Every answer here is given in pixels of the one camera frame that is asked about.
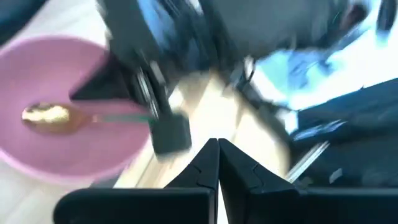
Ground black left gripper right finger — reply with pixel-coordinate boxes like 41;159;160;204
218;138;398;224

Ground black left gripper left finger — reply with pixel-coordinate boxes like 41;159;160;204
52;138;220;224

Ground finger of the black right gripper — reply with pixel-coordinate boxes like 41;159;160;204
68;54;134;102
135;60;174;122

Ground green-handled gold spoon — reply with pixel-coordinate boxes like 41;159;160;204
21;101;156;136

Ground pink plastic bowl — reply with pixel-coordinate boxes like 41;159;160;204
0;35;153;186

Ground black metal table frame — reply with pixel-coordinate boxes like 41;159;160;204
289;77;398;189

